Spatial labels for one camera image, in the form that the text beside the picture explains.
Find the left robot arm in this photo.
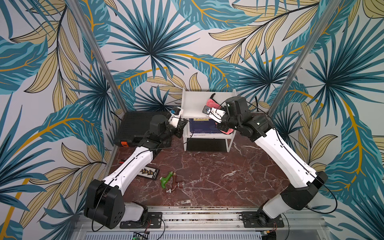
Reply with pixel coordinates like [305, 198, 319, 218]
[84, 114, 187, 229]

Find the dark blue book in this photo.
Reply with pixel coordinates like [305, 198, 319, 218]
[189, 119, 222, 134]

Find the white two-tier bookshelf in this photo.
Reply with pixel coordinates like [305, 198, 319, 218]
[181, 89, 237, 153]

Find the red copper pipe fitting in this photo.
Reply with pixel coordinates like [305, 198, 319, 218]
[166, 175, 185, 194]

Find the green handled tool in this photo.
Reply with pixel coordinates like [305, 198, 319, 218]
[160, 172, 174, 189]

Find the pink cleaning cloth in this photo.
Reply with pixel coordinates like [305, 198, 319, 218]
[206, 93, 234, 135]

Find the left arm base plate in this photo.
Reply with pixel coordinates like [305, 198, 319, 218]
[119, 212, 163, 229]

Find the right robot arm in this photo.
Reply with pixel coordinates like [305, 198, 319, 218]
[203, 96, 328, 225]

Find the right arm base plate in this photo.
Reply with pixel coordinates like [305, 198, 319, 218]
[239, 212, 285, 229]

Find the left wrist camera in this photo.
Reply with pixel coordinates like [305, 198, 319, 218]
[169, 106, 184, 128]

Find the black plastic tool case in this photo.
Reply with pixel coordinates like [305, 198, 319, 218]
[114, 112, 172, 150]

